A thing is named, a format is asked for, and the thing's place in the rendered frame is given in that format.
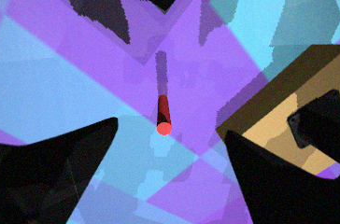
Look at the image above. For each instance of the red peg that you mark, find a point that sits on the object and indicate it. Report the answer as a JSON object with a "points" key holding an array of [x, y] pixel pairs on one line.
{"points": [[164, 126]]}

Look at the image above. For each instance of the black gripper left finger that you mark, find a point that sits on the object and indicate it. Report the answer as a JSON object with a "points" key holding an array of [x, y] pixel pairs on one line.
{"points": [[46, 179]]}

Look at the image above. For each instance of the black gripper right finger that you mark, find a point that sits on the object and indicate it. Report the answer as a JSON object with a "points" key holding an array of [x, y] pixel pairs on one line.
{"points": [[278, 192]]}

